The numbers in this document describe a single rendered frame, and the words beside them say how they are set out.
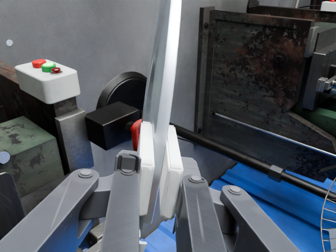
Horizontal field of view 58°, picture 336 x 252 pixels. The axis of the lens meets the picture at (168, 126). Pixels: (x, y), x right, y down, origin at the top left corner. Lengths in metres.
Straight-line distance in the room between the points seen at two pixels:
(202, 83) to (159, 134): 1.83
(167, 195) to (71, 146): 0.51
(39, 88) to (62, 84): 0.04
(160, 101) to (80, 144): 0.50
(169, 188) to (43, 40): 1.17
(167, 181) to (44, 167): 0.50
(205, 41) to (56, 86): 1.42
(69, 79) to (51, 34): 0.69
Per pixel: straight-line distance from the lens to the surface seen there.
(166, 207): 0.16
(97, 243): 0.70
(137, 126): 0.58
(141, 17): 1.56
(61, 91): 0.62
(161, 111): 0.18
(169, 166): 0.15
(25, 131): 0.68
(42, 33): 1.29
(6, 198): 0.47
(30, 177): 0.64
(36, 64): 0.68
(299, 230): 2.39
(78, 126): 0.65
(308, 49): 1.67
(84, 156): 0.69
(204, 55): 1.95
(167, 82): 0.18
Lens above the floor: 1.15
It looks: 38 degrees down
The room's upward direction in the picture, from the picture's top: 113 degrees clockwise
